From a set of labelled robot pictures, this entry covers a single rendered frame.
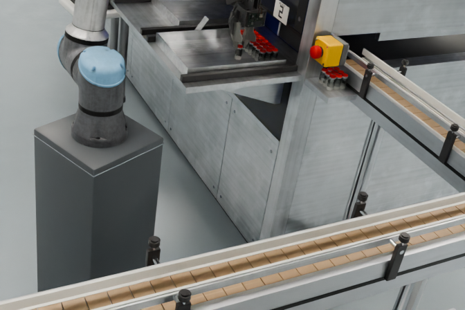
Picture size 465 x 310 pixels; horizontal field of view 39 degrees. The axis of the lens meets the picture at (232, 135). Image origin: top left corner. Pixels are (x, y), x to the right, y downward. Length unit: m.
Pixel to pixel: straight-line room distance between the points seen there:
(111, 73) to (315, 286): 0.76
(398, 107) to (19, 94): 2.27
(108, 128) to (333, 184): 1.00
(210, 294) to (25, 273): 1.45
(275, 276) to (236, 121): 1.34
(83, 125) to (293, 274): 0.76
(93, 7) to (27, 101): 1.86
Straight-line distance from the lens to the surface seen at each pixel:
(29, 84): 3.73
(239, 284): 1.19
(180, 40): 2.18
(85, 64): 1.68
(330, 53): 1.95
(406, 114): 1.88
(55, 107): 3.51
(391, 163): 2.56
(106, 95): 1.69
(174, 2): 2.50
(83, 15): 1.76
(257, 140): 2.37
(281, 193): 2.30
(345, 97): 2.01
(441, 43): 2.67
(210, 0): 2.57
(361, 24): 2.11
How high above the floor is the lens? 1.75
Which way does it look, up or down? 31 degrees down
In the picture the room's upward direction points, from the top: 9 degrees clockwise
